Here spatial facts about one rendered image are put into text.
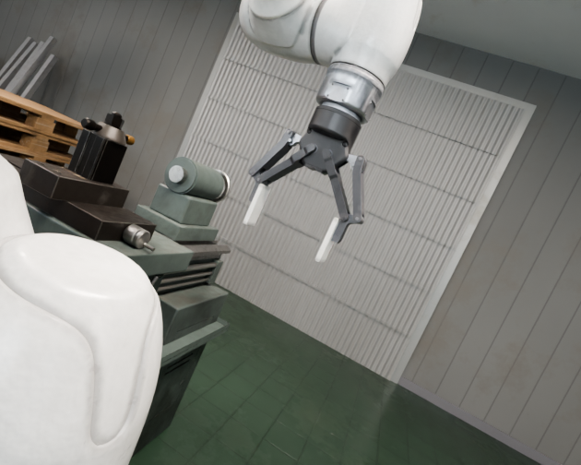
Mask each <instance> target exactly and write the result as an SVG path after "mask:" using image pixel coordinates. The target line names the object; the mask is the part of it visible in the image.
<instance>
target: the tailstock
mask: <svg viewBox="0 0 581 465"><path fill-rule="evenodd" d="M164 179H165V184H164V183H160V184H159V186H158V188H157V190H156V193H155V195H154V197H153V199H152V202H151V204H150V206H143V205H137V207H136V211H135V214H137V215H138V216H140V217H142V218H144V219H146V220H148V221H151V222H153V223H154V224H156V225H157V226H156V228H155V231H156V232H158V233H161V234H163V235H165V236H167V237H169V238H171V239H173V241H214V240H215V238H216V236H217V234H218V231H219V230H218V229H217V228H215V227H213V226H211V225H209V224H210V221H211V219H212V217H213V215H214V212H215V210H216V208H217V205H218V204H217V203H219V202H220V201H222V200H224V199H225V198H226V196H227V195H228V194H229V192H230V188H231V183H230V179H229V177H228V175H227V174H226V173H225V172H224V171H222V170H219V169H213V168H210V167H208V166H206V165H204V164H202V163H200V162H197V161H193V160H191V159H189V158H186V157H178V158H175V159H173V160H172V161H171V162H170V163H169V164H168V166H167V167H166V170H165V174H164ZM223 179H224V181H225V189H224V192H223V193H222V195H221V196H220V197H219V195H220V194H221V192H222V190H223V187H224V181H223Z"/></svg>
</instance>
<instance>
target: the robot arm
mask: <svg viewBox="0 0 581 465"><path fill-rule="evenodd" d="M421 6H422V1H421V0H242V2H241V5H240V11H239V19H240V24H241V27H242V30H243V33H244V35H245V36H246V37H247V39H248V40H249V41H250V42H251V43H252V44H253V45H255V46H256V47H257V48H259V49H261V50H262V51H264V52H266V53H268V54H272V55H274V56H276V57H279V58H282V59H286V60H289V61H292V62H297V63H302V64H312V65H319V66H324V67H327V71H326V76H325V78H324V80H323V82H322V85H321V87H320V89H319V91H318V93H317V95H316V98H315V99H316V102H317V103H318V105H319V106H317V107H316V109H315V111H314V114H313V117H312V119H311V121H310V123H309V125H308V128H307V131H306V133H305V134H304V135H303V136H302V137H301V136H299V135H298V134H296V133H295V132H293V131H292V130H291V129H287V130H286V132H285V133H284V135H283V137H282V139H281V140H280V142H278V143H277V144H276V145H275V146H274V147H273V148H272V149H271V150H270V151H269V152H268V153H267V154H266V155H265V156H264V157H263V158H261V159H260V160H259V161H258V162H257V163H256V164H255V165H254V166H253V167H252V168H251V169H250V170H249V172H248V173H249V174H250V175H251V176H252V177H253V178H254V179H255V186H254V188H253V191H252V193H251V195H250V196H249V201H251V202H252V203H251V205H250V208H249V209H248V211H247V213H246V216H245V218H244V220H243V223H244V224H246V225H251V226H255V224H256V221H257V219H258V217H259V215H260V212H261V210H262V208H263V207H264V204H265V202H266V200H267V196H268V194H269V192H270V190H271V188H270V187H268V185H270V184H272V183H273V182H275V181H277V180H278V179H279V178H281V177H283V176H285V175H287V174H288V173H291V172H293V171H294V170H296V169H298V168H302V167H303V166H305V167H306V168H308V169H310V170H312V171H318V172H319V173H321V174H322V175H328V177H329V179H330V182H331V185H332V189H333V193H334V197H335V200H336V203H337V207H338V214H339V217H340V219H338V218H336V217H335V218H334V219H333V221H332V223H331V225H330V227H329V230H328V232H327V234H326V237H325V239H324V242H323V243H322V245H321V247H320V249H319V251H318V254H317V256H316V258H315V261H317V262H325V261H326V258H327V256H328V254H329V251H330V249H331V247H332V245H333V243H334V242H335V243H337V244H339V243H340V242H341V241H342V239H343V236H344V234H345V232H346V230H347V229H348V227H349V225H351V224H364V179H363V175H364V172H365V169H366V166H367V163H368V162H367V160H366V159H365V158H364V157H363V156H362V155H359V156H354V155H350V151H351V148H352V147H353V145H354V142H355V140H356V138H357V136H358V135H359V132H360V130H361V128H362V127H361V125H365V124H367V123H369V121H370V119H371V117H372V115H373V113H374V110H375V107H376V105H377V103H378V102H379V100H380V98H381V97H382V95H383V91H384V89H385V87H386V85H387V83H388V82H389V81H390V79H391V78H392V77H393V76H394V75H395V74H396V72H397V71H398V69H399V67H400V66H401V64H402V62H403V60H404V58H405V56H406V54H407V51H408V49H409V46H410V44H411V41H412V39H413V36H414V33H415V30H416V28H417V25H418V22H419V18H420V15H421ZM297 144H299V145H300V150H299V151H297V152H296V153H294V154H292V155H291V156H290V158H288V159H287V160H285V161H283V162H282V163H280V164H278V165H277V166H275V167H273V166H274V165H275V164H276V163H277V162H278V161H279V160H280V159H281V158H282V157H284V156H285V155H286V154H287V153H288V152H289V151H290V150H291V148H292V147H296V146H297ZM348 162H349V163H350V168H351V169H352V202H353V215H350V209H349V205H348V201H347V198H346V195H345V191H344V187H343V184H342V178H341V174H340V170H339V168H341V167H342V166H344V165H345V164H347V163H348ZM272 167H273V168H272ZM269 169H270V170H269ZM161 352H162V315H161V308H160V299H159V296H158V294H157V293H156V291H155V289H154V288H153V286H152V285H151V284H150V281H149V279H148V276H147V275H146V273H145V272H144V271H143V270H142V269H141V267H140V266H139V265H137V264H136V263H135V262H134V261H132V260H131V259H130V258H128V257H127V256H125V255H123V254H121V253H119V252H118V251H116V250H114V249H112V248H110V247H108V246H106V245H104V244H99V243H97V242H94V241H91V240H88V239H85V238H81V237H77V236H73V235H67V234H61V233H36V234H34V231H33V228H32V225H31V221H30V215H29V213H28V209H27V205H26V201H25V197H24V194H23V189H22V185H21V181H20V177H19V174H18V172H17V170H16V169H15V168H14V167H13V166H12V165H11V164H10V163H9V162H8V161H7V160H6V159H4V158H3V157H2V156H1V155H0V465H128V464H129V461H130V459H131V457H132V455H133V452H134V450H135V447H136V443H137V441H138V438H139V437H140V434H141V432H142V429H143V426H144V423H145V421H146V419H147V416H148V411H149V408H150V405H151V402H152V399H153V396H154V393H155V389H156V386H157V381H158V376H159V372H160V360H161Z"/></svg>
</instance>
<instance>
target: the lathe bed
mask: <svg viewBox="0 0 581 465"><path fill-rule="evenodd" d="M174 242H175V243H177V244H180V245H182V246H184V247H186V248H188V249H189V250H191V251H193V252H194V254H193V256H192V258H191V261H190V263H189V265H188V268H187V270H186V271H179V272H173V273H165V274H164V276H163V278H162V280H161V283H160V287H159V288H158V290H157V293H159V292H167V291H171V290H175V289H180V288H184V287H188V286H193V285H197V284H201V283H205V282H207V283H208V284H211V283H214V282H215V280H216V278H217V276H218V274H219V270H220V268H221V266H222V264H223V261H221V260H219V259H220V257H221V255H222V254H229V253H230V252H231V250H230V248H229V247H228V246H227V245H226V244H217V242H218V240H216V239H215V240H214V241H174Z"/></svg>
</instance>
